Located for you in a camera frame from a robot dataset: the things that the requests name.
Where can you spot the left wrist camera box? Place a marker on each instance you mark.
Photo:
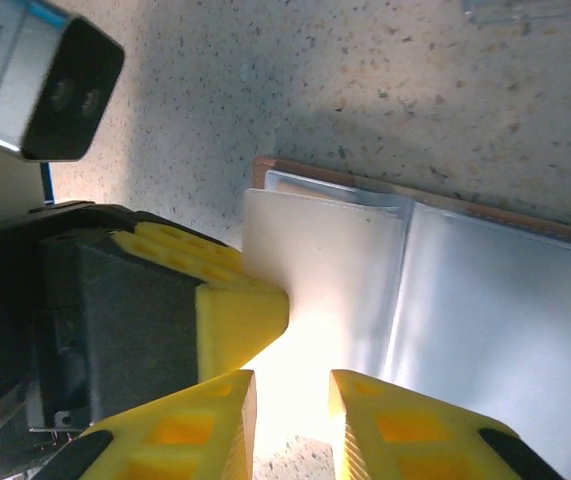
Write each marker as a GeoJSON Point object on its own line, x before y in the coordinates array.
{"type": "Point", "coordinates": [40, 85]}

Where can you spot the clear plastic tray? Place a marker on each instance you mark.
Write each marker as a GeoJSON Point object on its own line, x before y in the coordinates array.
{"type": "Point", "coordinates": [515, 12]}

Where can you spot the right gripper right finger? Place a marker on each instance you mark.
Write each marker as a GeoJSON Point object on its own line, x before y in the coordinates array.
{"type": "Point", "coordinates": [405, 430]}

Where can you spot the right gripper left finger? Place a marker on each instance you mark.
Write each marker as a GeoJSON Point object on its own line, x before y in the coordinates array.
{"type": "Point", "coordinates": [180, 435]}

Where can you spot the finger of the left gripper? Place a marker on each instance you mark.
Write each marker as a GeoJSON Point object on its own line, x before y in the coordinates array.
{"type": "Point", "coordinates": [240, 325]}
{"type": "Point", "coordinates": [190, 255]}

